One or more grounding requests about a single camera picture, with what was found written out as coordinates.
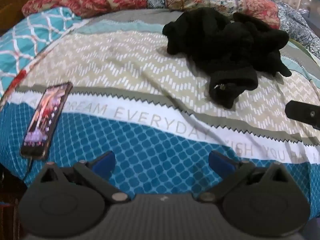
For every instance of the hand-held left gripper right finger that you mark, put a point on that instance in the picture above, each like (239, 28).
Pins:
(221, 163)

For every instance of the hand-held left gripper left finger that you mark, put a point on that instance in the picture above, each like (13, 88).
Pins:
(103, 163)

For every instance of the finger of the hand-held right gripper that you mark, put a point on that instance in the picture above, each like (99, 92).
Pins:
(303, 113)

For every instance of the black pants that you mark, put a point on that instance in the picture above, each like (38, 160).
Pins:
(225, 47)

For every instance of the patterned bed sheet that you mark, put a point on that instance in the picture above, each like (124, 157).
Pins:
(150, 142)

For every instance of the black smartphone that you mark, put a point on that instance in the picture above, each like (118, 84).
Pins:
(46, 120)

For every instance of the blue white paisley blanket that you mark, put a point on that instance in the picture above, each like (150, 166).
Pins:
(297, 27)

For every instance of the teal lattice print pillow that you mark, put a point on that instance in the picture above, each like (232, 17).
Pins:
(35, 35)

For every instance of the brown wooden headboard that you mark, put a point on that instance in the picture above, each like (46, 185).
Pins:
(10, 12)

